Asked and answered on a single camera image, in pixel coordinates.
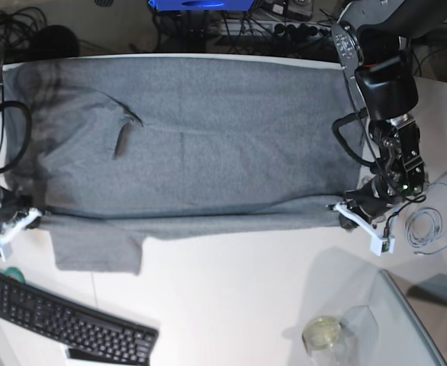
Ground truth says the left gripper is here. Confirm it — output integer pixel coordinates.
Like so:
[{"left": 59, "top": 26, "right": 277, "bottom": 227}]
[{"left": 326, "top": 178, "right": 410, "bottom": 255}]

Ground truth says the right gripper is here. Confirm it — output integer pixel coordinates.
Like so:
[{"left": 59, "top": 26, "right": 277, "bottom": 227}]
[{"left": 0, "top": 187, "right": 43, "bottom": 262}]

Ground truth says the grey t-shirt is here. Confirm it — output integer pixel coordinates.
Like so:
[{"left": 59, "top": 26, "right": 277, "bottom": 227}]
[{"left": 4, "top": 57, "right": 359, "bottom": 274}]

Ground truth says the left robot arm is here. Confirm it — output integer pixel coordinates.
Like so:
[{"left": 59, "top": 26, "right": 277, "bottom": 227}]
[{"left": 331, "top": 1, "right": 447, "bottom": 255}]

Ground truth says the green tape roll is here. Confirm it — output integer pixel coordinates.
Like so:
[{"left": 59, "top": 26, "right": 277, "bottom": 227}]
[{"left": 4, "top": 267, "right": 25, "bottom": 284}]

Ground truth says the clear plastic box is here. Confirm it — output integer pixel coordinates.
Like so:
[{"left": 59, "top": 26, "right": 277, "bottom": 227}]
[{"left": 341, "top": 270, "right": 447, "bottom": 365}]

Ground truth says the clear glass jar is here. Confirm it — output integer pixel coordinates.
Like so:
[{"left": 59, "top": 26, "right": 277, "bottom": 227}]
[{"left": 301, "top": 316, "right": 357, "bottom": 365}]

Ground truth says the black computer keyboard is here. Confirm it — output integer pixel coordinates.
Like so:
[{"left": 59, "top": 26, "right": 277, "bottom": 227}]
[{"left": 0, "top": 272, "right": 159, "bottom": 365}]

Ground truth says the power strip with red light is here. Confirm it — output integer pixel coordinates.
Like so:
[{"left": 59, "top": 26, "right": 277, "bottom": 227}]
[{"left": 272, "top": 23, "right": 331, "bottom": 43}]

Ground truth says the blue box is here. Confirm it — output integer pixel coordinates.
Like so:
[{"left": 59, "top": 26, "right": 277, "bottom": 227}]
[{"left": 148, "top": 0, "right": 253, "bottom": 11}]

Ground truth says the coiled white cable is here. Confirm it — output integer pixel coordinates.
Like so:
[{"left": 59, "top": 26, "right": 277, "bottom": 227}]
[{"left": 404, "top": 164, "right": 447, "bottom": 256}]

